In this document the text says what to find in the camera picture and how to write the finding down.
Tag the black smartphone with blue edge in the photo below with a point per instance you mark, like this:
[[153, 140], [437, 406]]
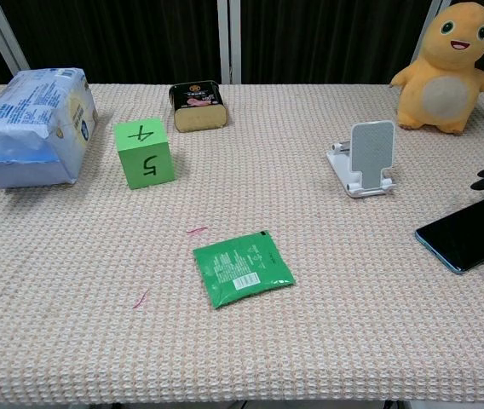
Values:
[[468, 232]]

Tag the white folding phone stand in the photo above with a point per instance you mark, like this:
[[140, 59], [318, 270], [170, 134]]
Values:
[[372, 149]]

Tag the yellow dinosaur plush toy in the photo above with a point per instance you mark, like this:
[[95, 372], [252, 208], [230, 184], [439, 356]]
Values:
[[442, 93]]

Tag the green foil sachet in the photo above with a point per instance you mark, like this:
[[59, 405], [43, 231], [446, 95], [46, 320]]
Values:
[[242, 268]]

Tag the beige waffle tablecloth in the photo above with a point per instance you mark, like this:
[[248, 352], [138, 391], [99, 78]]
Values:
[[267, 349]]

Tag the dark snack packet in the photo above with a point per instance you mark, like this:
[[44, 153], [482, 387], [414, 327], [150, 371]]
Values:
[[199, 106]]

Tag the green numbered foam cube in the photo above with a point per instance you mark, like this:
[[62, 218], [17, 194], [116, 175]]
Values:
[[146, 157]]

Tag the blue white tissue pack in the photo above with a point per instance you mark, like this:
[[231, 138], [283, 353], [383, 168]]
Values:
[[29, 123]]

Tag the slanted white frame post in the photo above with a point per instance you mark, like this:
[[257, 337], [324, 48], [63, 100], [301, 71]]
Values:
[[5, 38], [440, 6]]

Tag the vertical white frame post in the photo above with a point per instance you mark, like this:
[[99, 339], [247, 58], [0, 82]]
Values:
[[229, 38]]

